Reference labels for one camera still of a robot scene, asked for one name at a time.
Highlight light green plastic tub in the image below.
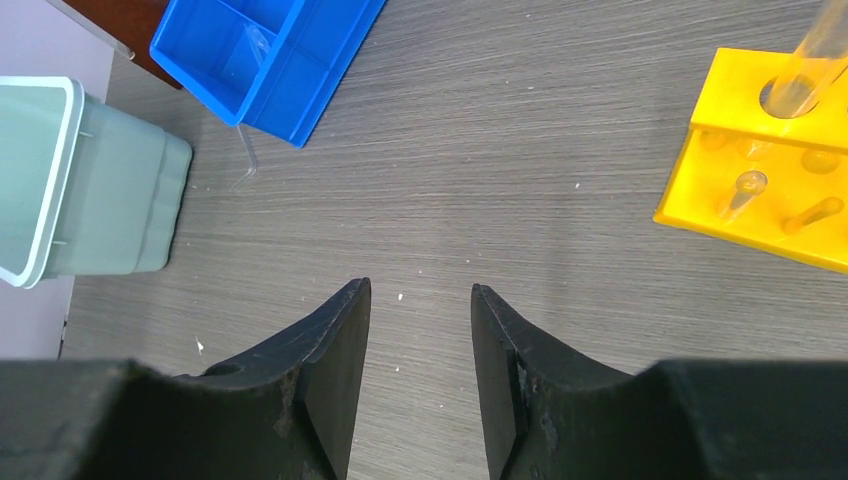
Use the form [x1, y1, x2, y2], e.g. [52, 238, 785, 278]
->
[1, 76, 193, 289]

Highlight blue divided plastic bin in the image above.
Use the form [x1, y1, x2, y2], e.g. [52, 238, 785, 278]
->
[149, 0, 385, 148]

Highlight bent glass tube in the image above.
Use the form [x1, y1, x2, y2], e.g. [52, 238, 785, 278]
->
[231, 124, 259, 190]

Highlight short clear glass tube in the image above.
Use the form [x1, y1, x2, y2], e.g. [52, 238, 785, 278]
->
[716, 170, 768, 223]

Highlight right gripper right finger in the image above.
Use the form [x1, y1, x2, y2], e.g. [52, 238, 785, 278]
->
[471, 284, 656, 479]

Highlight yellow test tube rack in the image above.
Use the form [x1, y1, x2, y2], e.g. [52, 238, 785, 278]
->
[654, 48, 847, 273]

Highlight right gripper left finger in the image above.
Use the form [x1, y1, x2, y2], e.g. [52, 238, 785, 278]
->
[175, 278, 371, 479]

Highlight glass test tube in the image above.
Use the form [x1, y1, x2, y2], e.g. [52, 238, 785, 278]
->
[764, 1, 847, 119]

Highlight brown triangular stand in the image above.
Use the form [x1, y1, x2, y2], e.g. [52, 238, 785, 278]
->
[49, 0, 182, 90]

